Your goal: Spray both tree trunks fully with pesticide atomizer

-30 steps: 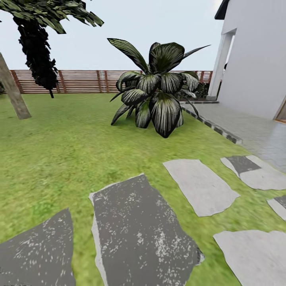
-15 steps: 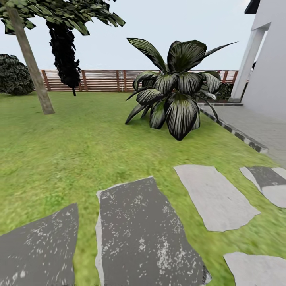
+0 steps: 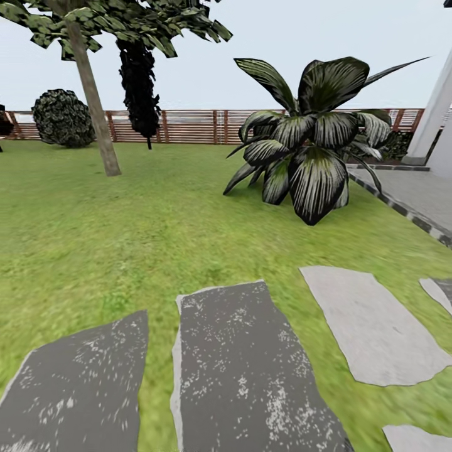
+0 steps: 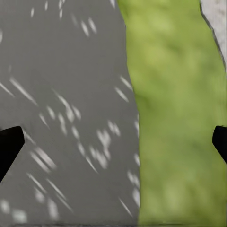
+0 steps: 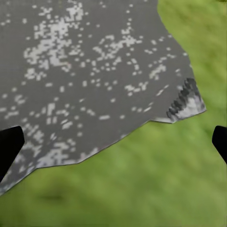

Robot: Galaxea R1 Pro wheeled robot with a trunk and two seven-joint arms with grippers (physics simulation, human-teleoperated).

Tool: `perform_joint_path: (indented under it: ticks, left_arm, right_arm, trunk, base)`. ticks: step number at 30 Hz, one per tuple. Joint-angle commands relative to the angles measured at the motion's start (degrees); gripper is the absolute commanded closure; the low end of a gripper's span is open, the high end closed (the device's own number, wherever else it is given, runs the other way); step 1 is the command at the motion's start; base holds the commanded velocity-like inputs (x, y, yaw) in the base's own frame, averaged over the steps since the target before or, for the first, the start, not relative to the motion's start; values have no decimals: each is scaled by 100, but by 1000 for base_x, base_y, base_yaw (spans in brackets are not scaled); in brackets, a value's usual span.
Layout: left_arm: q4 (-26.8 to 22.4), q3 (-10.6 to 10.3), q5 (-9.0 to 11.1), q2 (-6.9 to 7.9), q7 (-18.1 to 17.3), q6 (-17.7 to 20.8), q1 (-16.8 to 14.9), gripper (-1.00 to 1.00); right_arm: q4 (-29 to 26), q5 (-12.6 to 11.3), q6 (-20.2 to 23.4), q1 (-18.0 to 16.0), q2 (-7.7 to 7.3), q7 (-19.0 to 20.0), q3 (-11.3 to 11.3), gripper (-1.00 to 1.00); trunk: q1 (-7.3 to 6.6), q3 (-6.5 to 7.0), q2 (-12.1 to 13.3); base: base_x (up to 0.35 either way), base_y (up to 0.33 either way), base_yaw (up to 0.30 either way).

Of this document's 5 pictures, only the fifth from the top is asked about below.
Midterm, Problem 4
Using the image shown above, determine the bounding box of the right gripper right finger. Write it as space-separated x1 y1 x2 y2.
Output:
212 126 227 164

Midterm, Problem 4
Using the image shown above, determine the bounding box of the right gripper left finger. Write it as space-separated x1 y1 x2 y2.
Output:
0 126 25 183

